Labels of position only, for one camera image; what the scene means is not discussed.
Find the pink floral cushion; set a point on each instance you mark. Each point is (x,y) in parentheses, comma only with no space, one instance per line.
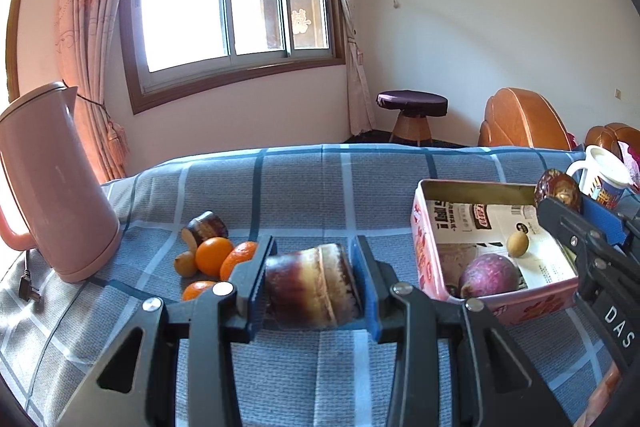
(629,157)

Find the brown leather sofa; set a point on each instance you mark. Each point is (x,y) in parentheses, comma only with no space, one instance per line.
(607,137)

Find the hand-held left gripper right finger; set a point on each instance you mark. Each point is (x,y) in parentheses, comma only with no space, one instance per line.
(365,287)

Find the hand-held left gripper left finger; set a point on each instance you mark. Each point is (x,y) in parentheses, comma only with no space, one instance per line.
(257,279)

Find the newspaper lining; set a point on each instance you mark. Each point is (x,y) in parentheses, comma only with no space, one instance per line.
(480,227)

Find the brown longan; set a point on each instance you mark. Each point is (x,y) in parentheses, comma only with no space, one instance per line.
(185,264)
(517,244)

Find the curtain tieback with tassel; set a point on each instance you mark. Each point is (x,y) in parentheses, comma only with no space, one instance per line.
(117,142)

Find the small tangerine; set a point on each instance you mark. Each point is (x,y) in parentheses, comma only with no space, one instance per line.
(239,257)
(197,291)

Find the brown framed window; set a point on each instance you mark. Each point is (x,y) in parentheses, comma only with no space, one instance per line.
(225,2)

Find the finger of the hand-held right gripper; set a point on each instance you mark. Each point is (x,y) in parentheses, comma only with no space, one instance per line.
(565,222)
(602,214)

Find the round stool with purple cover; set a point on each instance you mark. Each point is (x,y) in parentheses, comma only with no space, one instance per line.
(412,104)

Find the brown leather armchair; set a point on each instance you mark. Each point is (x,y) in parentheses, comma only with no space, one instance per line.
(525,119)

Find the pink electric kettle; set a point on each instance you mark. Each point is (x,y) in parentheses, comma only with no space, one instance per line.
(50,187)

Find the pink wide curtain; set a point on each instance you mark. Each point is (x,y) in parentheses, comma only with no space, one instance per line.
(85,57)

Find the purple passion fruit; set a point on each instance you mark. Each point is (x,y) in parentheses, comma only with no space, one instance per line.
(487,277)

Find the pink narrow curtain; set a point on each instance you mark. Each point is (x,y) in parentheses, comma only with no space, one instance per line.
(350,32)

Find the large orange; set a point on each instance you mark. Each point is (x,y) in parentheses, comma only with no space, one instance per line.
(214,256)

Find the white printed mug with lid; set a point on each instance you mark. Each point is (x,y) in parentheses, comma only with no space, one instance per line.
(602,177)

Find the gold paper window decoration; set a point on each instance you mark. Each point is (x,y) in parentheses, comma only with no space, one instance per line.
(300,22)

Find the blue plaid cloth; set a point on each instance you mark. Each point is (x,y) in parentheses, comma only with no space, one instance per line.
(300,187)

